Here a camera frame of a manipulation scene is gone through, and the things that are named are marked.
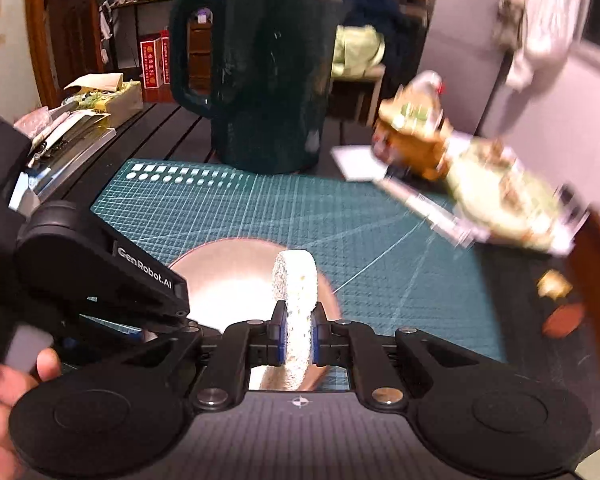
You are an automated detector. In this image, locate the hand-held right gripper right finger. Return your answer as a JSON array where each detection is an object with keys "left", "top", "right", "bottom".
[{"left": 311, "top": 301, "right": 482, "bottom": 412}]

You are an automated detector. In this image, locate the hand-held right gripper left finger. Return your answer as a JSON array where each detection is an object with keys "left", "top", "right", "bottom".
[{"left": 104, "top": 301, "right": 288, "bottom": 412}]

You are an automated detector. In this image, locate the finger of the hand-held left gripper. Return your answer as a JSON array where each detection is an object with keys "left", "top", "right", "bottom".
[{"left": 79, "top": 313, "right": 204, "bottom": 344}]

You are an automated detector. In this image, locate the white oval sponge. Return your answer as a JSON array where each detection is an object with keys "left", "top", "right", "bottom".
[{"left": 271, "top": 249, "right": 320, "bottom": 391}]

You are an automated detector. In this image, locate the white ceramic bowl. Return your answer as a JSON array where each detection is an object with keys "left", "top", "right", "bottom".
[{"left": 167, "top": 240, "right": 343, "bottom": 393}]

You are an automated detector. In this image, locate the green cutting mat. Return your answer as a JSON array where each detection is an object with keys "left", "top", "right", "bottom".
[{"left": 89, "top": 159, "right": 511, "bottom": 366}]

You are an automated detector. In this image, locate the stack of books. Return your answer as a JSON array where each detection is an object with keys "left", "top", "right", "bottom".
[{"left": 10, "top": 105, "right": 119, "bottom": 202}]

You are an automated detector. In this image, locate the green patterned box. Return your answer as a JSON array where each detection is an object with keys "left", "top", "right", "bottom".
[{"left": 62, "top": 72, "right": 144, "bottom": 117}]

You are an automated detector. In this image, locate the white pen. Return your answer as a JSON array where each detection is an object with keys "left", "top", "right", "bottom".
[{"left": 380, "top": 176, "right": 476, "bottom": 249}]

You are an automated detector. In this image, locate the white card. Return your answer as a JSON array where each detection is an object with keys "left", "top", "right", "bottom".
[{"left": 330, "top": 145, "right": 396, "bottom": 182}]

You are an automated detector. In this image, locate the red printed carton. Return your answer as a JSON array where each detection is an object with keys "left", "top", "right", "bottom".
[{"left": 140, "top": 31, "right": 174, "bottom": 87}]

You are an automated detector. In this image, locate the orange ceramic lidded mug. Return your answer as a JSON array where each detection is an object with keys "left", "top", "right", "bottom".
[{"left": 372, "top": 71, "right": 453, "bottom": 182}]

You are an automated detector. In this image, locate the brown wooden door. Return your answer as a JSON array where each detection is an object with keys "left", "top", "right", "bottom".
[{"left": 25, "top": 0, "right": 107, "bottom": 109}]

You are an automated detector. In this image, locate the light green container lid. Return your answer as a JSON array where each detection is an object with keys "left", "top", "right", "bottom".
[{"left": 447, "top": 140, "right": 588, "bottom": 254}]

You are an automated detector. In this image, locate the yellow ginkgo leaf ornament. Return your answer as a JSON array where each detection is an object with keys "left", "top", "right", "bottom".
[{"left": 537, "top": 270, "right": 574, "bottom": 299}]

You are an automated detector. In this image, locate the light wooden stool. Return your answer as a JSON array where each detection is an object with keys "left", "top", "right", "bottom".
[{"left": 330, "top": 65, "right": 387, "bottom": 127}]

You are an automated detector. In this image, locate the brown leather fish ornament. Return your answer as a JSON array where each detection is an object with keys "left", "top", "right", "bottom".
[{"left": 542, "top": 305, "right": 587, "bottom": 337}]

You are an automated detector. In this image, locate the dark green pitcher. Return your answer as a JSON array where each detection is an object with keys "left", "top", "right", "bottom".
[{"left": 169, "top": 0, "right": 353, "bottom": 175}]

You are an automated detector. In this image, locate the brown wooden cabinet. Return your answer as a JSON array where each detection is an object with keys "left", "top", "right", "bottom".
[{"left": 565, "top": 210, "right": 600, "bottom": 411}]

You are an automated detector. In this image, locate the light green bag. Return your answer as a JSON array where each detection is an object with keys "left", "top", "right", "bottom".
[{"left": 332, "top": 26, "right": 386, "bottom": 79}]

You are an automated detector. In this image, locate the white grey appliance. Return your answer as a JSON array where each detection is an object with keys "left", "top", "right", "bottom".
[{"left": 420, "top": 0, "right": 516, "bottom": 127}]

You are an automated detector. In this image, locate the dark blue knitted blanket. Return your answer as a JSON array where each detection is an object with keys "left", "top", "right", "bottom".
[{"left": 337, "top": 0, "right": 429, "bottom": 69}]

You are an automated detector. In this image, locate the white garment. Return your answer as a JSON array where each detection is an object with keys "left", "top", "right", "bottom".
[{"left": 495, "top": 0, "right": 589, "bottom": 92}]

